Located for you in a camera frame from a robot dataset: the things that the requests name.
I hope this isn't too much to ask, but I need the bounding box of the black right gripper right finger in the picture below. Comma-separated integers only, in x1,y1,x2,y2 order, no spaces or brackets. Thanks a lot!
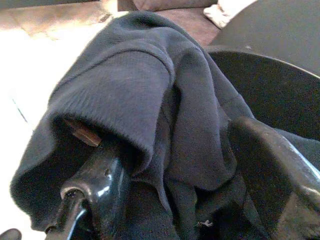
228,116,320,240

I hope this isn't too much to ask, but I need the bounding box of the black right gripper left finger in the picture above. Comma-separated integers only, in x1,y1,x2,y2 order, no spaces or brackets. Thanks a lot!
46,147,132,240

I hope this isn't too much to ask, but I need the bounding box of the black shirt with green logo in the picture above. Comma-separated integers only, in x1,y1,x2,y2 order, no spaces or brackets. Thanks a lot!
9,9,320,240

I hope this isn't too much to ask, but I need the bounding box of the black plastic bucket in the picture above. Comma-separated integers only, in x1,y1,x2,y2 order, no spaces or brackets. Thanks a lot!
206,47,320,143

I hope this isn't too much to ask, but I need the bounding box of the small light grey cloth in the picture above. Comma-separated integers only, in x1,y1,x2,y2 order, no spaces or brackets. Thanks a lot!
202,0,258,30

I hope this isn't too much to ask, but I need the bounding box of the dark grey fabric sofa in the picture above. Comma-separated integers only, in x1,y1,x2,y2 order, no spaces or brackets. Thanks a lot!
117,0,221,47

